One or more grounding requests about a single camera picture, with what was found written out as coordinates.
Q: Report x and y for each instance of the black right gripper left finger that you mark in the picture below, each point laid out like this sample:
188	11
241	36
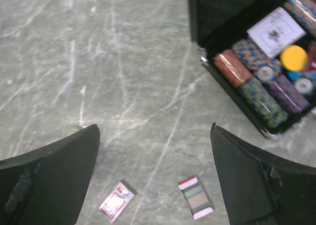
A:
47	186

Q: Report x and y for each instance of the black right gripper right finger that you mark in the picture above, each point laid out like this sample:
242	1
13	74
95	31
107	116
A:
260	188

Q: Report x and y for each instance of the red white staple packet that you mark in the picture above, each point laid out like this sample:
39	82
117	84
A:
117	200

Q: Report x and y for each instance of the green yellow chip roll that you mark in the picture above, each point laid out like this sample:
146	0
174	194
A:
263	103

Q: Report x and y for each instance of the purple poker chip roll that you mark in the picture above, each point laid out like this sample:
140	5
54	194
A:
287	96

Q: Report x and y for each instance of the red poker chip roll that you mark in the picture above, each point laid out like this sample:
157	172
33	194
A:
232	68

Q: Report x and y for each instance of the blue orange chip roll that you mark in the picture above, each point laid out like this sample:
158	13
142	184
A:
264	69

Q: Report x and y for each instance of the yellow dealer button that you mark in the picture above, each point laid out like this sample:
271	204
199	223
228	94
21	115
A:
294	58

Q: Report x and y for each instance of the white playing card box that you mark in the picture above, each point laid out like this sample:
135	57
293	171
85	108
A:
275	32

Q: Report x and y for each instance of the black poker chip case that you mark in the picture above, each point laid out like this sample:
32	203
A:
217	24

